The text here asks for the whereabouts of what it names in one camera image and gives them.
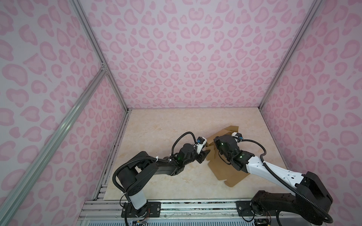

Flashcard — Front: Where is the brown cardboard box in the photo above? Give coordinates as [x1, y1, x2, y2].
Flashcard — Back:
[206, 125, 249, 187]

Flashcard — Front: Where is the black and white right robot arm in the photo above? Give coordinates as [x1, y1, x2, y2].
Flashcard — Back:
[214, 133, 333, 226]

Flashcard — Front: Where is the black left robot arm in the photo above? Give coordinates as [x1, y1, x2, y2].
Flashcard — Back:
[112, 144, 210, 210]

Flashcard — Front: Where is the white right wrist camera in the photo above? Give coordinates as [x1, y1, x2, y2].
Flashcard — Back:
[232, 132, 244, 143]

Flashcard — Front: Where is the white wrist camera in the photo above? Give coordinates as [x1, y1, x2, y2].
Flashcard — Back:
[196, 137, 207, 154]
[232, 132, 244, 143]

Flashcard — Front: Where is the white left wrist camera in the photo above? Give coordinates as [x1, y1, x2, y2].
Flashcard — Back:
[196, 137, 207, 154]

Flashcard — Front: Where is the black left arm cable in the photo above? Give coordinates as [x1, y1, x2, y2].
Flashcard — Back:
[170, 131, 198, 157]

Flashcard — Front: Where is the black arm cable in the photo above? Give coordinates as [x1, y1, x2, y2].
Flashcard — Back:
[240, 139, 334, 224]
[170, 131, 198, 157]

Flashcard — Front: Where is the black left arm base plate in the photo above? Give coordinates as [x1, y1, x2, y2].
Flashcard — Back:
[121, 202, 161, 218]

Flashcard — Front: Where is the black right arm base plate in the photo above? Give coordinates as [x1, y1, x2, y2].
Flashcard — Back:
[235, 201, 276, 218]

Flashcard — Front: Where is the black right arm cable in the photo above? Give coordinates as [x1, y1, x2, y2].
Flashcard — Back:
[240, 139, 334, 224]

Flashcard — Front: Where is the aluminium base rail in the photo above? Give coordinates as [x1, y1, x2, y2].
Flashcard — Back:
[74, 197, 327, 226]

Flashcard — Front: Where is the aluminium left corner post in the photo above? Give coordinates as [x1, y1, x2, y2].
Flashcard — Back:
[69, 0, 129, 113]

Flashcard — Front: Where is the aluminium corner post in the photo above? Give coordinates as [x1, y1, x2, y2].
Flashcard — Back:
[258, 0, 325, 112]
[69, 0, 129, 113]

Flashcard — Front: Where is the aluminium right corner post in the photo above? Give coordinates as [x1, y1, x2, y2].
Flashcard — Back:
[258, 0, 325, 112]

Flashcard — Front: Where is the aluminium diagonal frame bar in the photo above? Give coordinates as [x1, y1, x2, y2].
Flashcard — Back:
[0, 67, 107, 224]

